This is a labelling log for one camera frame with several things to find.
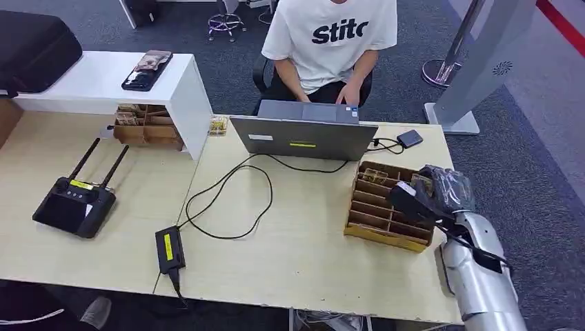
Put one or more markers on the small clear yellow box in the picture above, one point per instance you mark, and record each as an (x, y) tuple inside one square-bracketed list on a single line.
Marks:
[(218, 125)]

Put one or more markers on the grey laptop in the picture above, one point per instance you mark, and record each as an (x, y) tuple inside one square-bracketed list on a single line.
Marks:
[(310, 139)]

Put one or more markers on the robot grey foot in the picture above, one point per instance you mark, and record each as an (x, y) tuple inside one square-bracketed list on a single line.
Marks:
[(97, 313)]

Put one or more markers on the cards in storage box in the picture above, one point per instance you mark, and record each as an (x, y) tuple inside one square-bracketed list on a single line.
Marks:
[(125, 116)]

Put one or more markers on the black power adapter yellow label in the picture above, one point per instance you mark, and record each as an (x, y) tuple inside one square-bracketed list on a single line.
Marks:
[(170, 247)]

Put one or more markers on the black smartphone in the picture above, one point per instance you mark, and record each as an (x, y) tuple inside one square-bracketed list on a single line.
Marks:
[(140, 81)]

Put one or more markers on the black remote controller with antennas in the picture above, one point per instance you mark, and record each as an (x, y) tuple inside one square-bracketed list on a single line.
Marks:
[(72, 209)]

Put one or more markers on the card in wooden box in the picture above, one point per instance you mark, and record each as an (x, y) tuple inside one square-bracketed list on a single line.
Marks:
[(375, 176)]

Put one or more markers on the brown box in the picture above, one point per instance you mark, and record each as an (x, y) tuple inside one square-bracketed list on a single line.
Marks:
[(9, 119)]

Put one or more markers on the chrome stanchion post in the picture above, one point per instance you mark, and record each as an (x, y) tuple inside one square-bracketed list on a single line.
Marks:
[(438, 74)]

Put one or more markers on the black cabinet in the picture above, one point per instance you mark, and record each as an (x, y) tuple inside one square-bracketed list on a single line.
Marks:
[(141, 13)]

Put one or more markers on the silver kiosk stand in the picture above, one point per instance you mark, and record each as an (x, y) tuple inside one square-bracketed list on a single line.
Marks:
[(483, 58)]

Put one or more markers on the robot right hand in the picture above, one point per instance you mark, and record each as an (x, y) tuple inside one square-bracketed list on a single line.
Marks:
[(445, 194)]

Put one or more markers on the wooden storage box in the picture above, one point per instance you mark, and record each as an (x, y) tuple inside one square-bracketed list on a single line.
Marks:
[(154, 133)]

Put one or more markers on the black hard case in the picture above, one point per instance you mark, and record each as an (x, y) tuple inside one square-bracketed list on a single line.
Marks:
[(35, 49)]

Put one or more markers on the person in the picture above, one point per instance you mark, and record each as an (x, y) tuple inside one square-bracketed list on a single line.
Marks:
[(329, 50)]

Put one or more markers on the chrome stool base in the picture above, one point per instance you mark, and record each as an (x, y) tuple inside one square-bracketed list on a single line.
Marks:
[(226, 22)]

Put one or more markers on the brown card stack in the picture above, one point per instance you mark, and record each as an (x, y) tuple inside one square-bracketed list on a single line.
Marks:
[(153, 60)]

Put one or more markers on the wooden card box with dividers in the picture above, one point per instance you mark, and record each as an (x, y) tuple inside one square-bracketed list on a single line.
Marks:
[(370, 214)]

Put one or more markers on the person's left hand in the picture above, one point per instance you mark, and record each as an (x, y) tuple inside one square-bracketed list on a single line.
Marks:
[(349, 93)]

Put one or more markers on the small black hard drive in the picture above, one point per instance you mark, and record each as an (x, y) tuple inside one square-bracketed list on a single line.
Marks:
[(409, 139)]

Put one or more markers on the white desk shelf riser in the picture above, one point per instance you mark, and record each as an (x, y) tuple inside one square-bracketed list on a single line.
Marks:
[(95, 81)]

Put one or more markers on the robot right arm silver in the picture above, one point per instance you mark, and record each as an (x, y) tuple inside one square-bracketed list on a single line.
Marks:
[(480, 283)]

